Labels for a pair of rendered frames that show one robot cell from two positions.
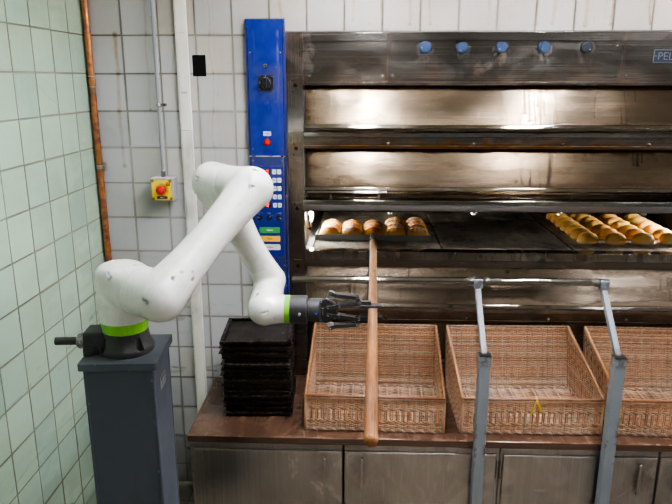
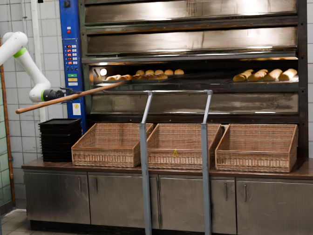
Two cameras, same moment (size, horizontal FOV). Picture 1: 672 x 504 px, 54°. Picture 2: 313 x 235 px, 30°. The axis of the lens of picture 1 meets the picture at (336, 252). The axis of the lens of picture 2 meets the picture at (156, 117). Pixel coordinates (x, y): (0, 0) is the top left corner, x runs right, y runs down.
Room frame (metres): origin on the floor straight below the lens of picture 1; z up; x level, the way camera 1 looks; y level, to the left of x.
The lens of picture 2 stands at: (-1.93, -1.95, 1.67)
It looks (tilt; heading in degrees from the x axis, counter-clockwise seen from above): 9 degrees down; 17
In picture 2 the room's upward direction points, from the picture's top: 3 degrees counter-clockwise
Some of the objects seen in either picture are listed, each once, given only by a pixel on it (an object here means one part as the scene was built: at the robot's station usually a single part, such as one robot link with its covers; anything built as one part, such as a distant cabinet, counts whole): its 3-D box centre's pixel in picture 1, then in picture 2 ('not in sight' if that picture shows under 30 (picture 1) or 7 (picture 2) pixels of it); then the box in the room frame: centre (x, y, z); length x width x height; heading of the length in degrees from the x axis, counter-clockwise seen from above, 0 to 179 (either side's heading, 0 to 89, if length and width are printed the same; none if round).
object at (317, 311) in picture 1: (322, 309); (58, 95); (2.01, 0.04, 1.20); 0.09 x 0.07 x 0.08; 87
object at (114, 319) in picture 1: (125, 295); not in sight; (1.68, 0.56, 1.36); 0.16 x 0.13 x 0.19; 52
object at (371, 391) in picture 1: (372, 304); (81, 94); (2.06, -0.12, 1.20); 1.71 x 0.03 x 0.03; 177
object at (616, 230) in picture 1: (608, 225); (266, 74); (3.21, -1.36, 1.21); 0.61 x 0.48 x 0.06; 178
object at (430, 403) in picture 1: (374, 373); (113, 143); (2.55, -0.16, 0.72); 0.56 x 0.49 x 0.28; 87
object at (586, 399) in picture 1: (518, 375); (182, 145); (2.53, -0.76, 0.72); 0.56 x 0.49 x 0.28; 89
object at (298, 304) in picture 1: (300, 308); (50, 95); (2.01, 0.12, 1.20); 0.12 x 0.06 x 0.09; 177
